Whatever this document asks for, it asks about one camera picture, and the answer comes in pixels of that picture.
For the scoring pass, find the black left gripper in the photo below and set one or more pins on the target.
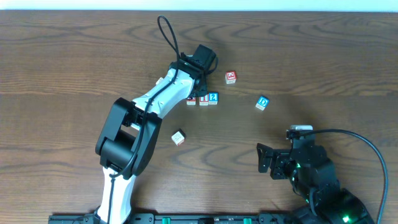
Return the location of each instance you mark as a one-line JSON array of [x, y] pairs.
[[201, 87]]

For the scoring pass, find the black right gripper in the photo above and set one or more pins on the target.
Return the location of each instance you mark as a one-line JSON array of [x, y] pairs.
[[277, 163]]

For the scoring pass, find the red letter I block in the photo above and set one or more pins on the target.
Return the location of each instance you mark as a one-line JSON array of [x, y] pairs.
[[203, 100]]

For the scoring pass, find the red letter A block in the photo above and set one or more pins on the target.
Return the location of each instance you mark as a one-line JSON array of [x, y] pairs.
[[191, 101]]

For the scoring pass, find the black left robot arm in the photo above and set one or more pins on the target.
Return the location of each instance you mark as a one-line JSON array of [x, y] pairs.
[[129, 135]]

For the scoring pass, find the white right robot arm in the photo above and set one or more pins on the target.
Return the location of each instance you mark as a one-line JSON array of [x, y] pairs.
[[312, 176]]

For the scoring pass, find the red letter E block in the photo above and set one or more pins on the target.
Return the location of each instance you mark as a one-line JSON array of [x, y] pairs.
[[230, 77]]

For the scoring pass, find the white block with number three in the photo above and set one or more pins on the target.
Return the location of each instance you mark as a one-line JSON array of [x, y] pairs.
[[159, 80]]

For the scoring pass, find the blue letter D block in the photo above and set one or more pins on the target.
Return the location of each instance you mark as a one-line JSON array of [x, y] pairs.
[[262, 103]]

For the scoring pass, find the white block near centre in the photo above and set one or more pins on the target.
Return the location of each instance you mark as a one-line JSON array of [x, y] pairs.
[[178, 138]]

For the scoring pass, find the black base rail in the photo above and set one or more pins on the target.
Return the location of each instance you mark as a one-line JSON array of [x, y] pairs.
[[149, 218]]

